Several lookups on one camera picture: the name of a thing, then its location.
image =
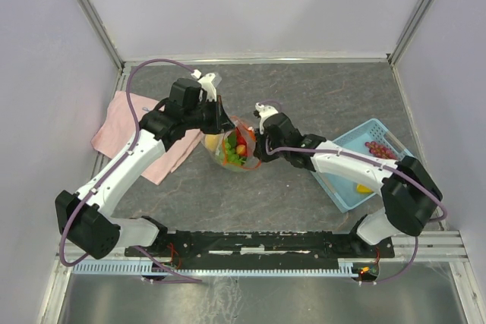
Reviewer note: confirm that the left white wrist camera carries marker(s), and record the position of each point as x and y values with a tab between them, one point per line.
209	82

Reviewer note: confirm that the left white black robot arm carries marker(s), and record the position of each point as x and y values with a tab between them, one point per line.
85	216

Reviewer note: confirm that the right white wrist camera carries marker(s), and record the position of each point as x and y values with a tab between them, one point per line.
264	111

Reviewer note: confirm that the clear orange zip top bag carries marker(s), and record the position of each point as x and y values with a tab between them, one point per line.
248	133

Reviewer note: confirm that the pink folded cloth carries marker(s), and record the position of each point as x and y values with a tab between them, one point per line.
118	127

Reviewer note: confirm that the red strawberries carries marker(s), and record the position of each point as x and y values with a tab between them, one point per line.
236	143

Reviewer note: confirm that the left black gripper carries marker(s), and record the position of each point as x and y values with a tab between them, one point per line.
221	122

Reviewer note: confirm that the yellow pear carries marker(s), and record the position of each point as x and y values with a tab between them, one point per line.
211	142

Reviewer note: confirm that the red grape bunch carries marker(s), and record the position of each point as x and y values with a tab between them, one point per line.
380	150

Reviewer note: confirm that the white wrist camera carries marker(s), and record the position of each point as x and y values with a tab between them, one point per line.
264	111
209	82

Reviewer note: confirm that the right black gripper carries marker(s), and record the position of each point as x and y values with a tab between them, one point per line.
258	151

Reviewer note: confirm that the light blue plastic basket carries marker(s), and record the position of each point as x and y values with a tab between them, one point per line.
345	193

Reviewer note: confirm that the green grape bunch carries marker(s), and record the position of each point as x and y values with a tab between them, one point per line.
226	158

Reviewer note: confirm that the yellow starfruit slice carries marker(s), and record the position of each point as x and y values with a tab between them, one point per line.
363	189

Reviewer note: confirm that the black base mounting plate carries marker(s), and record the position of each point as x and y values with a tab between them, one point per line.
266	250

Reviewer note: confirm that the light blue cable duct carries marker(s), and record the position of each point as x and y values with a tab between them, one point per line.
148	268

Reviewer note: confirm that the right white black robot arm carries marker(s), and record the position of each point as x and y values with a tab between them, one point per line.
410	196

